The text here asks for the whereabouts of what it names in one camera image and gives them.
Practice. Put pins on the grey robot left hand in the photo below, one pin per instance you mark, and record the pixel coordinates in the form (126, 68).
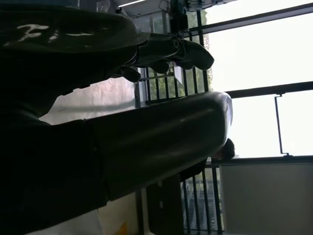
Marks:
(146, 142)

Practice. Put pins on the person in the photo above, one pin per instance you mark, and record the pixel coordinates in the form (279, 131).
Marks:
(227, 150)

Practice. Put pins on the black balcony railing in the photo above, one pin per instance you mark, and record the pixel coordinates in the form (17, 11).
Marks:
(216, 201)

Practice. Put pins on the ceiling light strip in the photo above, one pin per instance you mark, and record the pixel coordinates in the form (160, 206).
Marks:
(132, 3)

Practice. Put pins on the black window frame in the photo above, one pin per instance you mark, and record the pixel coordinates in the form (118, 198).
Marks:
(268, 88)

